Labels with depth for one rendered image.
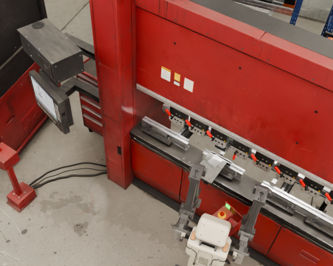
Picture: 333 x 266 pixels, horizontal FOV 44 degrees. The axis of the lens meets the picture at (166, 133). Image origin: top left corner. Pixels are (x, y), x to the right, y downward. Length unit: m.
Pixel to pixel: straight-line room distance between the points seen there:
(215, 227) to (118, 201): 1.87
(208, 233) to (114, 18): 1.59
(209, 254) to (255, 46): 1.38
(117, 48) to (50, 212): 2.05
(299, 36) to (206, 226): 1.34
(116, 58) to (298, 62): 1.34
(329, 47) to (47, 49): 1.86
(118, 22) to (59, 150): 2.31
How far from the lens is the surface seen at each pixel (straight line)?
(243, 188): 3.60
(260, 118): 3.02
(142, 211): 4.40
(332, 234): 3.57
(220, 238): 2.81
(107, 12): 3.02
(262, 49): 2.67
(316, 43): 2.74
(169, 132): 3.76
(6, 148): 4.04
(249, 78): 2.86
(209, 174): 3.47
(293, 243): 3.75
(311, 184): 3.27
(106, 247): 4.23
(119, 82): 3.34
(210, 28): 2.78
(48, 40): 3.17
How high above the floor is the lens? 3.81
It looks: 49 degrees down
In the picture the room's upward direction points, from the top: 4 degrees clockwise
